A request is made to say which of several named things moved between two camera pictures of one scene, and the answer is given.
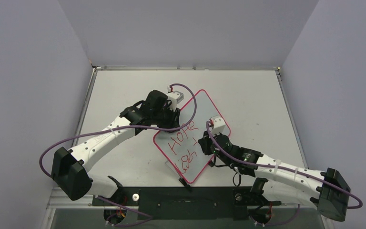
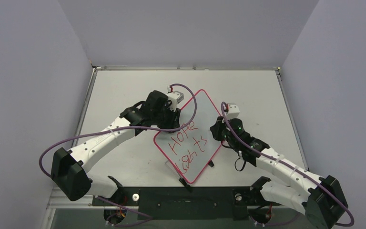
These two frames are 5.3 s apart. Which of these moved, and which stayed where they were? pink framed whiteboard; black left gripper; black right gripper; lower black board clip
Moved: black right gripper
Stayed: pink framed whiteboard; black left gripper; lower black board clip
